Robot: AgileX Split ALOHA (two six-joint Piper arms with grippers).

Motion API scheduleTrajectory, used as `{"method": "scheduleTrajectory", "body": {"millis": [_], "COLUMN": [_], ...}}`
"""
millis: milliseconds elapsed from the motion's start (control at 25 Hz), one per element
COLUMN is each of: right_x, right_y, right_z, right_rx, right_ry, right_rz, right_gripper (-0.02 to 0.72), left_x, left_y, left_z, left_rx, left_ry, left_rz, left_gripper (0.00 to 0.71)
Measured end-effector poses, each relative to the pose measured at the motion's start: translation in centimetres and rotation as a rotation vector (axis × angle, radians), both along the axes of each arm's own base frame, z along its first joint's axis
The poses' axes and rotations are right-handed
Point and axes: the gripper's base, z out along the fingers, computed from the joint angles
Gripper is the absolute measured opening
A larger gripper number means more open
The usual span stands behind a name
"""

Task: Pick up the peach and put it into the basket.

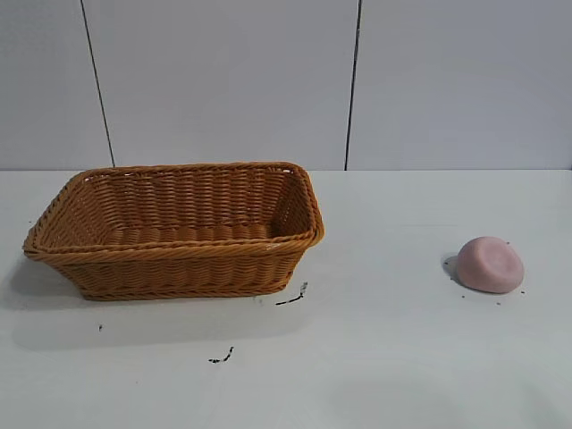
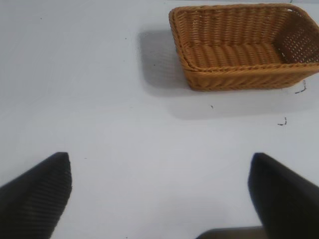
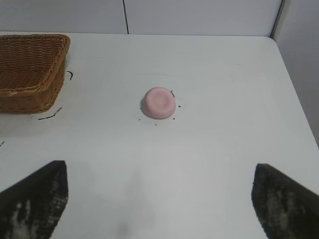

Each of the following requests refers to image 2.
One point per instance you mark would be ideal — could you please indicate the brown woven wicker basket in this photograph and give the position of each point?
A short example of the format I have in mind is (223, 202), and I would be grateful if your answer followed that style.
(231, 52)

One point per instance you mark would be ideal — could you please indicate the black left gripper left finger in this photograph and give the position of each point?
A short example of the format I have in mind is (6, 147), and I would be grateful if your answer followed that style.
(37, 194)

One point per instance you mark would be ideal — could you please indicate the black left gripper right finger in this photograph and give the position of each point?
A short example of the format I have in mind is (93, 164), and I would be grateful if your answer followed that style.
(286, 199)

